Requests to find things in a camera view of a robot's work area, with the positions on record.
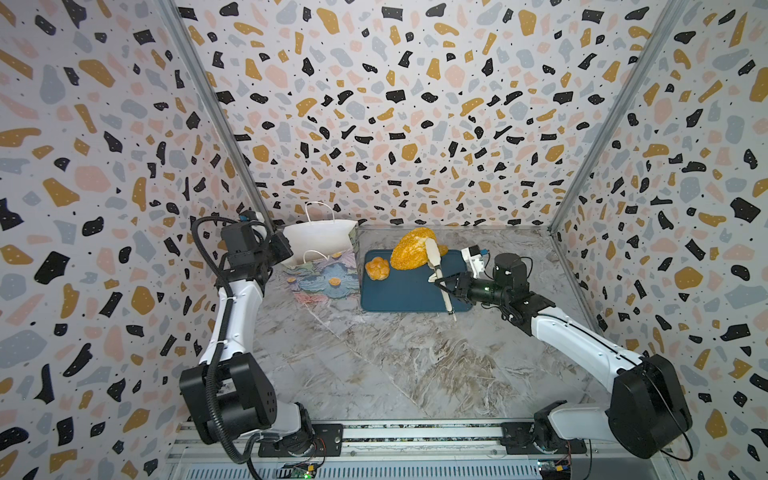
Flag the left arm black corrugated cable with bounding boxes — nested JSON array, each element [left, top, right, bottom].
[[190, 214, 259, 463]]

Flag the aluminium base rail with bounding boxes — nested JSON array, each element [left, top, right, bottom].
[[161, 419, 685, 479]]

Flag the floral paper bag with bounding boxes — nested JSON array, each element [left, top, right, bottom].
[[282, 212, 360, 306]]

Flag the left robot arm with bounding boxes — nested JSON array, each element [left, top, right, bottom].
[[180, 212, 316, 464]]

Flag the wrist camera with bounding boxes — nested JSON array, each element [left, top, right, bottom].
[[461, 245, 490, 278], [238, 210, 265, 225]]

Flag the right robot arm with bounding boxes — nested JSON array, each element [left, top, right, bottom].
[[433, 253, 693, 459]]

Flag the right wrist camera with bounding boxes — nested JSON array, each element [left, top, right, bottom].
[[461, 245, 490, 278]]

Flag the knotted flower bread roll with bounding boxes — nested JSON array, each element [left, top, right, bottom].
[[365, 257, 391, 281]]

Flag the large sesame oval loaf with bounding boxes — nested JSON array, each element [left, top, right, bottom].
[[390, 227, 437, 271]]

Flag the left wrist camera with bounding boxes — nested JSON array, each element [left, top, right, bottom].
[[238, 210, 265, 225]]

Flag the metal tongs with white tips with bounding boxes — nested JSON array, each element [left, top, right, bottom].
[[425, 237, 456, 320]]

